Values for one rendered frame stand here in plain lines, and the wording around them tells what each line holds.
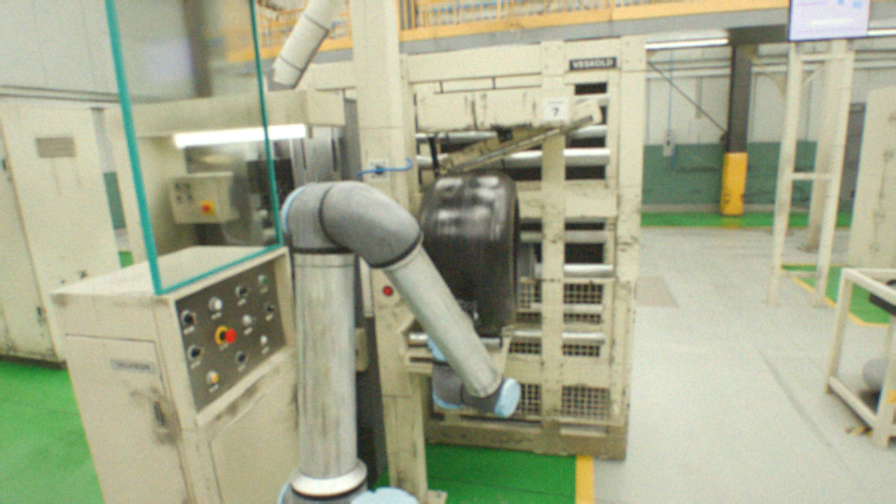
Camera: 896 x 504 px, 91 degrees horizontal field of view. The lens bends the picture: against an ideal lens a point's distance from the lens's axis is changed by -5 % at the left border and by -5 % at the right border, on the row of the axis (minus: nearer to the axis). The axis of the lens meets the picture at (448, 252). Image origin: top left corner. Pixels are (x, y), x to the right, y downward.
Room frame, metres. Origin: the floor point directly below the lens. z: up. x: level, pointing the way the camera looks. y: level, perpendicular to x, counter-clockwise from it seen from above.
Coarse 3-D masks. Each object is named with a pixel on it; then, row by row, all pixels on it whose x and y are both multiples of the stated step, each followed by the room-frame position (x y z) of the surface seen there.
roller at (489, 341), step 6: (408, 336) 1.60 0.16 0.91; (414, 336) 1.59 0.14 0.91; (420, 336) 1.59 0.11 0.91; (426, 336) 1.58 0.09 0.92; (480, 336) 1.55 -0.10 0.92; (486, 336) 1.55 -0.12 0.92; (492, 336) 1.54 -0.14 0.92; (498, 336) 1.54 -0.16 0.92; (414, 342) 1.59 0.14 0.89; (420, 342) 1.58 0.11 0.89; (426, 342) 1.58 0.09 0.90; (486, 342) 1.53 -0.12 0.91; (492, 342) 1.53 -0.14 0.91; (498, 342) 1.52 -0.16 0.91; (498, 348) 1.53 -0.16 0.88
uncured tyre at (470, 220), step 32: (448, 192) 1.54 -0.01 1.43; (480, 192) 1.52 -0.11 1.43; (512, 192) 1.58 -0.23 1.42; (448, 224) 1.46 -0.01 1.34; (480, 224) 1.43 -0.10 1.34; (512, 224) 1.50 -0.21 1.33; (448, 256) 1.42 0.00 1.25; (480, 256) 1.40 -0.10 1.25; (512, 256) 1.46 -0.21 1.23; (448, 288) 1.42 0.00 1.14; (480, 288) 1.40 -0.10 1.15; (512, 288) 1.47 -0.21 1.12; (512, 320) 1.52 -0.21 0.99
